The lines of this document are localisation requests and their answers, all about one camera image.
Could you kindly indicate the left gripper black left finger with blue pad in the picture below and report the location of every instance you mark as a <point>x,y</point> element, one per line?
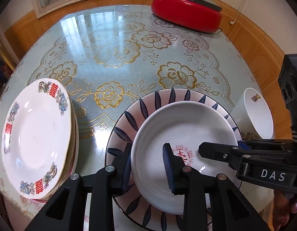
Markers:
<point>65,210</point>

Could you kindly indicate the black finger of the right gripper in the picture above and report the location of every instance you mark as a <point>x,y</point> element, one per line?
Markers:
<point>229,154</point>

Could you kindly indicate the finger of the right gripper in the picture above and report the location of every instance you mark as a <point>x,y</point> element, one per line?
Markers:
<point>267,144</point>

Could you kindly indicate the red electric cooking pot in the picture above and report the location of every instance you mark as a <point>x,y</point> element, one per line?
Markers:
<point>199,15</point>

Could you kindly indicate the white bowl blue leaf pattern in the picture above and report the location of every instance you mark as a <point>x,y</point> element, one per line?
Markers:
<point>132,203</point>

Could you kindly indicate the large pink floral rim plate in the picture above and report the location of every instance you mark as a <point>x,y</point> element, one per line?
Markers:
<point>47,197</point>

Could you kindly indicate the person's right hand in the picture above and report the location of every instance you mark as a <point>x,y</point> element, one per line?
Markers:
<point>282,209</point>

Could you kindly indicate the red bowl white inside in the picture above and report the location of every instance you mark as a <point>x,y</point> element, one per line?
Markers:
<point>184,125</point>

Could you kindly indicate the white plate red characters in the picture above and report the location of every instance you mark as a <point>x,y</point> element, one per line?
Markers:
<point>36,138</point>
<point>73,152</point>

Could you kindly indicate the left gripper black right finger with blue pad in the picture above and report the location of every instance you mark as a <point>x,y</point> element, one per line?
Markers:
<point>230,210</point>

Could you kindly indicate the wooden door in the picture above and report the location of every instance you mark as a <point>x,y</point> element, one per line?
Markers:
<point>8,60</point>

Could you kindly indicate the white bowl with bear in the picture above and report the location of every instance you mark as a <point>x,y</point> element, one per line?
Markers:
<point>253,116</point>

